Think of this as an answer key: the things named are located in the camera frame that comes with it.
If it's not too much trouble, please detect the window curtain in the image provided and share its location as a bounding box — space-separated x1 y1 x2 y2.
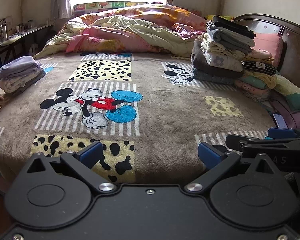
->
50 0 71 21

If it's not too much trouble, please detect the dark side table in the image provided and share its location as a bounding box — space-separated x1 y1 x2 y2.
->
0 24 56 66

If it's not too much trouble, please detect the colourful alphabet play mat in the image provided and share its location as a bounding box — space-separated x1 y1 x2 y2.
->
73 1 147 16

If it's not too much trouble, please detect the right stack of folded clothes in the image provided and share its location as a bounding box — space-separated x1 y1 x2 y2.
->
191 16 276 101

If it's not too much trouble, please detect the floral pink yellow quilt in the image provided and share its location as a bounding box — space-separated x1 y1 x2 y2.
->
35 3 207 59

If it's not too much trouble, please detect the smartphone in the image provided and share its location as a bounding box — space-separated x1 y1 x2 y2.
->
273 113 288 129

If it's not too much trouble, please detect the dark wooden headboard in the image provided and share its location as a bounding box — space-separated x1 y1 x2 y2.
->
234 14 300 88

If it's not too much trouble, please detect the stack of folded clothes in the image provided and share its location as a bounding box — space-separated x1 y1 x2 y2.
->
191 16 276 101
0 56 45 94

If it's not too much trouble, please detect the Mickey Mouse plush blanket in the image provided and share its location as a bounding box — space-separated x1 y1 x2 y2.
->
0 54 273 183

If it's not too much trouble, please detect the left stack of folded clothes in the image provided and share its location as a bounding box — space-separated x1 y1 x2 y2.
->
0 56 45 94

